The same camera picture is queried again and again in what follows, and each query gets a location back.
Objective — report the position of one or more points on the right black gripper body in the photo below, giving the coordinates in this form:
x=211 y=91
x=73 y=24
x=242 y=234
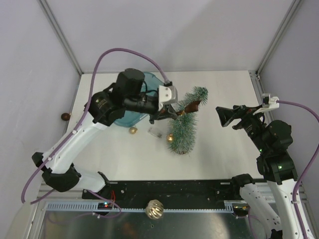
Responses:
x=251 y=123

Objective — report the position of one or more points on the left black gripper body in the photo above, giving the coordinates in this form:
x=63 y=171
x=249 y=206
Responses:
x=144 y=104

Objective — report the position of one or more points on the small frosted christmas tree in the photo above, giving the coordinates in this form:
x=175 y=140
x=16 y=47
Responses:
x=184 y=127

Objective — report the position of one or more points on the gold glitter ball ornament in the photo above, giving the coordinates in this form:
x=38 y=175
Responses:
x=170 y=138

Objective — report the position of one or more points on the dark brown ball ornament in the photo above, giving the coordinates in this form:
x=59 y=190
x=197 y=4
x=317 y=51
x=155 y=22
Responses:
x=66 y=116

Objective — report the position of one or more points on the gold mirror ball ornament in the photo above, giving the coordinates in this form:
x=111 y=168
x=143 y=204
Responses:
x=154 y=209

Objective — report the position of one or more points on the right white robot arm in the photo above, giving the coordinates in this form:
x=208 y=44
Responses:
x=277 y=168

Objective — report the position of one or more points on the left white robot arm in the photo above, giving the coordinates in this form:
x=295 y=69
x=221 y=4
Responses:
x=101 y=110

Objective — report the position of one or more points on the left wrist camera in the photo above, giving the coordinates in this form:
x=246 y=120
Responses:
x=167 y=94

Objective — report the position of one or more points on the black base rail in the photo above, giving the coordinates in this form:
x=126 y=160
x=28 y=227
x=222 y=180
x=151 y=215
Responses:
x=178 y=191

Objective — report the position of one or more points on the white slotted cable duct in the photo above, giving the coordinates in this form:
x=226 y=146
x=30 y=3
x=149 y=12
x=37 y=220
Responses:
x=98 y=206

